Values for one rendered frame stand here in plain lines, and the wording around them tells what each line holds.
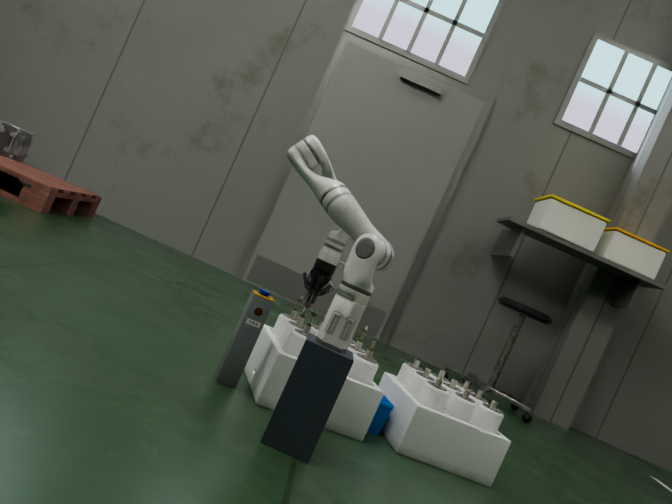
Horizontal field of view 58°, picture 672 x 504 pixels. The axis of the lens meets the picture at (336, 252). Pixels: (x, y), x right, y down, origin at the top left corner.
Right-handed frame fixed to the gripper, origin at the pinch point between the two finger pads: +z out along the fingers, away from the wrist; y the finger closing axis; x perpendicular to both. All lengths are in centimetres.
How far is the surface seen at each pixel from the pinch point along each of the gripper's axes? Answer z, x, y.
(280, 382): 26.3, -16.2, 11.0
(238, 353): 24.2, -20.1, -5.2
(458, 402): 12, 31, 54
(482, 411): 12, 40, 61
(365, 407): 24.4, 4.7, 32.9
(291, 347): 15.4, -13.3, 8.0
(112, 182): 5, 165, -299
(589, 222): -109, 267, 36
